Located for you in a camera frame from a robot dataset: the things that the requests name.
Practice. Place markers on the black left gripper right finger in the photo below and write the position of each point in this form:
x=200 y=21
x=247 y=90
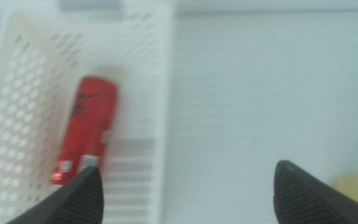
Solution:
x=303 y=199

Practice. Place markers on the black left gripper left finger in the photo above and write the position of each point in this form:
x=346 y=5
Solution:
x=76 y=202

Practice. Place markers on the red cola can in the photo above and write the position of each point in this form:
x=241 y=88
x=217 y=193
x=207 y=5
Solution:
x=89 y=124

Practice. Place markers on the white perforated plastic basket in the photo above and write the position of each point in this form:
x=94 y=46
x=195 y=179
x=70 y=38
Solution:
x=141 y=93

